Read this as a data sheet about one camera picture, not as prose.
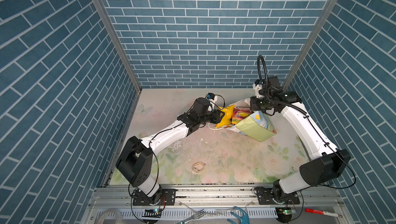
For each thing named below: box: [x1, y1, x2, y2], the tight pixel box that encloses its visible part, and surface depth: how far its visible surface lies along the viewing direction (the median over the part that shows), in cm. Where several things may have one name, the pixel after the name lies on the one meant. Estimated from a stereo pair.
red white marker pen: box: [305, 208, 343, 218], surface depth 71 cm
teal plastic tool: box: [226, 206, 250, 224], surface depth 69 cm
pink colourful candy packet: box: [231, 106, 253, 125], surface depth 86 cm
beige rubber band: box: [191, 161, 206, 172], surface depth 85 cm
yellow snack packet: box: [215, 104, 236, 128], surface depth 86 cm
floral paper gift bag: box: [215, 98, 277, 142], surface depth 81 cm
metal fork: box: [176, 208, 207, 224], surface depth 70 cm
